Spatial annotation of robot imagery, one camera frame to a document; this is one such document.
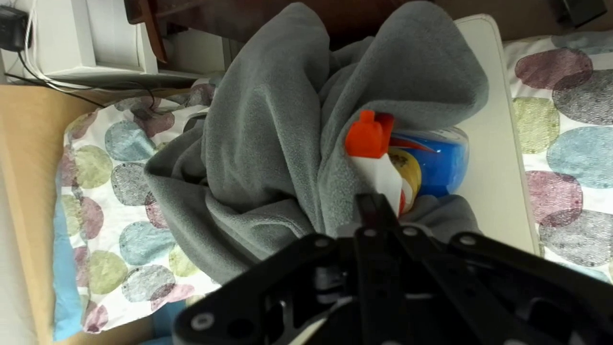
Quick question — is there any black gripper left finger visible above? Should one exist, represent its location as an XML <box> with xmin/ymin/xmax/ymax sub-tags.
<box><xmin>172</xmin><ymin>191</ymin><xmax>393</xmax><ymax>345</ymax></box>

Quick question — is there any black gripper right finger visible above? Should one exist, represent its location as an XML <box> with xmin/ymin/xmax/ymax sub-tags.
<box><xmin>381</xmin><ymin>191</ymin><xmax>613</xmax><ymax>345</ymax></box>

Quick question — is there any grey jersey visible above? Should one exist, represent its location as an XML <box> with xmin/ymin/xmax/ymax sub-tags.
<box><xmin>144</xmin><ymin>0</ymin><xmax>490</xmax><ymax>287</ymax></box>

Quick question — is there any orange capped spray bottle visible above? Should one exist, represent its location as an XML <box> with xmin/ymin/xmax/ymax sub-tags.
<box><xmin>343</xmin><ymin>107</ymin><xmax>471</xmax><ymax>220</ymax></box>

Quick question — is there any large spotted floral pillow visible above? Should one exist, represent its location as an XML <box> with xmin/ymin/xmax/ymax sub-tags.
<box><xmin>55</xmin><ymin>78</ymin><xmax>224</xmax><ymax>335</ymax></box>

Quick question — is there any blue pillow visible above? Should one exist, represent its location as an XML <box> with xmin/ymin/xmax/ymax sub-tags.
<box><xmin>50</xmin><ymin>193</ymin><xmax>86</xmax><ymax>342</ymax></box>

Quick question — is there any wooden headboard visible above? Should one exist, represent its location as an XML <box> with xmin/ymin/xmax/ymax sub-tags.
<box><xmin>0</xmin><ymin>82</ymin><xmax>101</xmax><ymax>345</ymax></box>

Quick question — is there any white box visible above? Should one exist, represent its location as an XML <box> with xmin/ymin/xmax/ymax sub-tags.
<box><xmin>0</xmin><ymin>0</ymin><xmax>161</xmax><ymax>82</ymax></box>

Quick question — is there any black power adapter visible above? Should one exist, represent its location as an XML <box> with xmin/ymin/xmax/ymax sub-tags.
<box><xmin>0</xmin><ymin>3</ymin><xmax>31</xmax><ymax>53</ymax></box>

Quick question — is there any white cable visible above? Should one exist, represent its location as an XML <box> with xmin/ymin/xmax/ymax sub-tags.
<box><xmin>17</xmin><ymin>47</ymin><xmax>92</xmax><ymax>91</ymax></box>

